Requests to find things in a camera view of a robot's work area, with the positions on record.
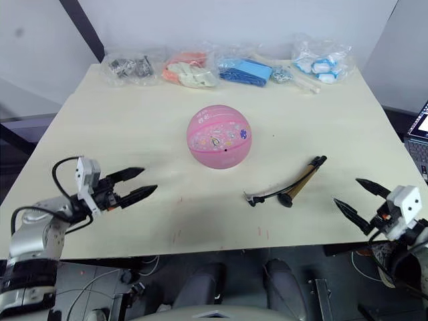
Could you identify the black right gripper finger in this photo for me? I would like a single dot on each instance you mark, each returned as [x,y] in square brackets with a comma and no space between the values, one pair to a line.
[372,186]
[351,212]

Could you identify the bag of blue cloth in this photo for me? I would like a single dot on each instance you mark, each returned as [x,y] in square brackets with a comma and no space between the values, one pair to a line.
[245,72]

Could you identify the white tubes in plastic bag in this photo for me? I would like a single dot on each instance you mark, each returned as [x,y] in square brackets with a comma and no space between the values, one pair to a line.
[307,85]

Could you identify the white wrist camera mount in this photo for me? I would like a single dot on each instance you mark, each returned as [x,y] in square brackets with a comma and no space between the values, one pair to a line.
[403,204]
[85,175]

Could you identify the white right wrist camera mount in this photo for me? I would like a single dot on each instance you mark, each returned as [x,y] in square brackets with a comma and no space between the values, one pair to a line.
[403,204]

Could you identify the grey robot torso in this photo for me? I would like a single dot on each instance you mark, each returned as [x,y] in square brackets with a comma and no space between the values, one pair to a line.
[214,312]

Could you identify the dark rounded left leg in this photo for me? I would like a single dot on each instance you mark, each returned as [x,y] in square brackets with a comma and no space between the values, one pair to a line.
[197,284]

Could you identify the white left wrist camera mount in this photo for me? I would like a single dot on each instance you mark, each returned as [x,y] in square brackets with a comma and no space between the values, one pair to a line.
[85,175]

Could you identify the black diagonal wall bar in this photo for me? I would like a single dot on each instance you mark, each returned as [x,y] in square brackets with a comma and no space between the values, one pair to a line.
[85,28]

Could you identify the open laptop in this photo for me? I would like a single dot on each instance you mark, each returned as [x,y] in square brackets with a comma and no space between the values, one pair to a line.
[418,140]

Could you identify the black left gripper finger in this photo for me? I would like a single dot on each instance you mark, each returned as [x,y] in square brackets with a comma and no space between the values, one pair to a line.
[139,194]
[126,173]

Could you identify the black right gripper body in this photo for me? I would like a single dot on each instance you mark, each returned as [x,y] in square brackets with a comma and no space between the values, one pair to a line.
[378,217]

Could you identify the metal table frame bracket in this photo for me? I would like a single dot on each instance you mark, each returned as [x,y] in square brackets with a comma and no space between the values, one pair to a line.
[322,297]

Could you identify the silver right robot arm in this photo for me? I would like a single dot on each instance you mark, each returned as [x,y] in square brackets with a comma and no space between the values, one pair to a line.
[416,240]

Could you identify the bag of black metal parts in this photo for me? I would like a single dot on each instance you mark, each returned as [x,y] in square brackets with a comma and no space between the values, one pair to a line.
[130,67]

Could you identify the dark rounded right leg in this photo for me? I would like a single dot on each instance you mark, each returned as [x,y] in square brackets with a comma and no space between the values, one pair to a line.
[282,284]

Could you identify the small bag of silver parts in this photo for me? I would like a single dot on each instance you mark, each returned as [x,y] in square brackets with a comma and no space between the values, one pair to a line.
[280,74]

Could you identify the pink printed ball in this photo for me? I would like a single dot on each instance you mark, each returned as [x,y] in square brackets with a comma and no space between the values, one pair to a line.
[219,137]

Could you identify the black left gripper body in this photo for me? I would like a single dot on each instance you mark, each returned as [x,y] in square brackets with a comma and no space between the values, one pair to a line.
[106,195]

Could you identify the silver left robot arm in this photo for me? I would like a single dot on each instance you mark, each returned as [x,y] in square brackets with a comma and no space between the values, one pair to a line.
[31,227]

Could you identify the black and tan hand pump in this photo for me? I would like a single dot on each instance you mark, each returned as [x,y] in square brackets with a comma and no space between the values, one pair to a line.
[294,187]

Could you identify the bag of orange white gloves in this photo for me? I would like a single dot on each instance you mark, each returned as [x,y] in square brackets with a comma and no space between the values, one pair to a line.
[187,72]

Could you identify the dark rounded leg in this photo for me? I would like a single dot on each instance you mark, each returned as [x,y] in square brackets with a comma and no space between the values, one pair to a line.
[197,284]
[282,284]

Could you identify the bag of blue white rolls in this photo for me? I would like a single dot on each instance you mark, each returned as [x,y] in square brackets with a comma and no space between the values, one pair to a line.
[321,63]

